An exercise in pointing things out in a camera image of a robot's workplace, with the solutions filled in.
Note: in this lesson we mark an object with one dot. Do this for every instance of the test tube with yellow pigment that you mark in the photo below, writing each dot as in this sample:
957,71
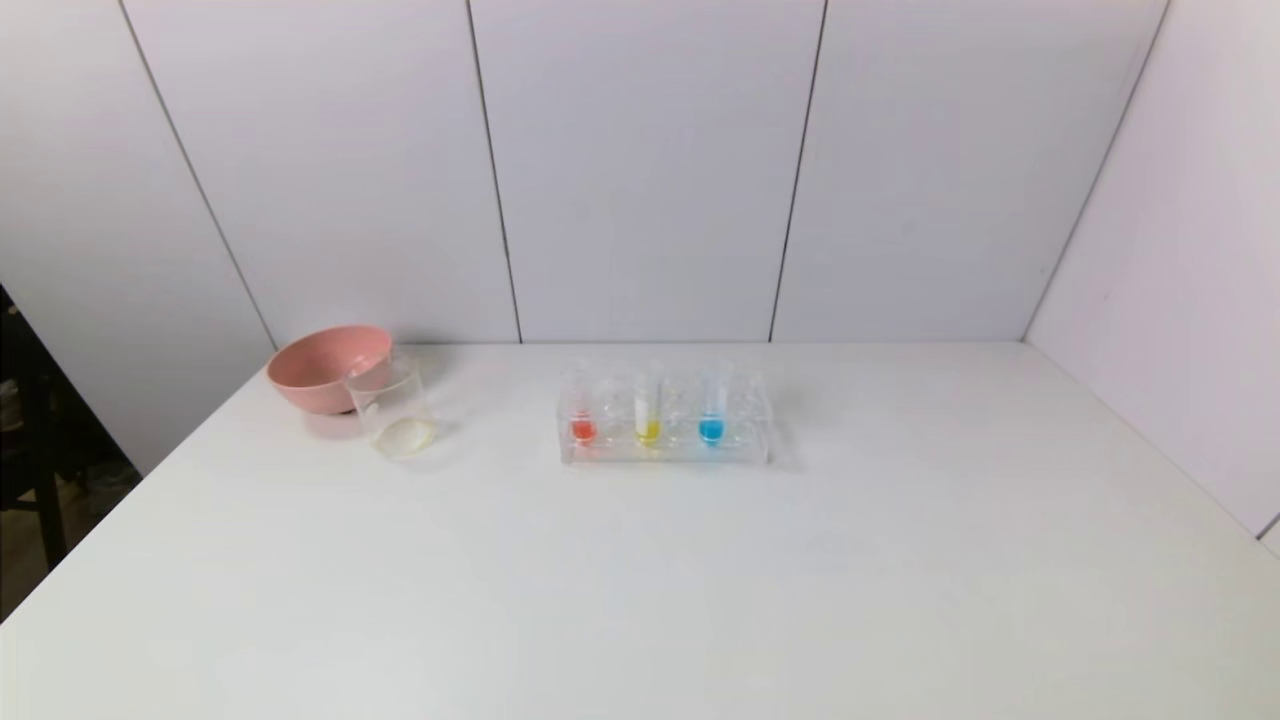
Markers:
648,430

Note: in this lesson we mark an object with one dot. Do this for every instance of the test tube with red pigment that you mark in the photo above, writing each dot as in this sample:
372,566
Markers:
583,430

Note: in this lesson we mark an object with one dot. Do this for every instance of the clear acrylic test tube rack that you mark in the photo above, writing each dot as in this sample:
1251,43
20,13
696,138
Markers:
610,452

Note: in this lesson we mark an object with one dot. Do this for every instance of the test tube with blue pigment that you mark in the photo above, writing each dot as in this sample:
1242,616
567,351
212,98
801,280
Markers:
711,430

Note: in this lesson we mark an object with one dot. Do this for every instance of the clear glass beaker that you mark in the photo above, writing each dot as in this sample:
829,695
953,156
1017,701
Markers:
402,435

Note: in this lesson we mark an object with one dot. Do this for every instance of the pink plastic bowl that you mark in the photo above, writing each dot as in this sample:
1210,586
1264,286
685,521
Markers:
315,375

